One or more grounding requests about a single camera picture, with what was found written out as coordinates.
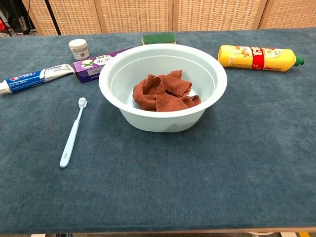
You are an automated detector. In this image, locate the brown microfiber cloth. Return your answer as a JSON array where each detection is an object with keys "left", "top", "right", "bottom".
[{"left": 132, "top": 70, "right": 202, "bottom": 113}]

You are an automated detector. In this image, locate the purple toothpaste box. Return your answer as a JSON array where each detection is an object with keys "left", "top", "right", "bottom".
[{"left": 72, "top": 48, "right": 131, "bottom": 84}]

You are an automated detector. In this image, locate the blue white toothpaste tube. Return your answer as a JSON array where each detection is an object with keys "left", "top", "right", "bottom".
[{"left": 0, "top": 63, "right": 75, "bottom": 95}]

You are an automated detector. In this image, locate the light blue plastic basin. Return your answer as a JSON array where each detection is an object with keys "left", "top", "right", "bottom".
[{"left": 98, "top": 43, "right": 228, "bottom": 133}]

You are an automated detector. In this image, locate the dark blue table mat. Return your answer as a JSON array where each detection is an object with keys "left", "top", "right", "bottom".
[{"left": 0, "top": 27, "right": 316, "bottom": 234}]

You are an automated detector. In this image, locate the green yellow sponge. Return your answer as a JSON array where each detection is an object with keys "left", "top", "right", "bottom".
[{"left": 142, "top": 32, "right": 177, "bottom": 46}]

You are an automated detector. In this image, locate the light blue toothbrush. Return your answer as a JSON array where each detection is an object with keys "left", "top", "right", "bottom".
[{"left": 59, "top": 97, "right": 88, "bottom": 169}]

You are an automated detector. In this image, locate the small white jar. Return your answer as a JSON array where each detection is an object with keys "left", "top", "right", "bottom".
[{"left": 68, "top": 39, "right": 89, "bottom": 61}]

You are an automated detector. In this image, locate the wicker folding screen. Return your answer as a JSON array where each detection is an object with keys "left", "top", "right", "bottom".
[{"left": 21, "top": 0, "right": 316, "bottom": 36}]

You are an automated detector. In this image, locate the yellow detergent bottle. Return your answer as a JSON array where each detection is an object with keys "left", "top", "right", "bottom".
[{"left": 217, "top": 44, "right": 306, "bottom": 73}]

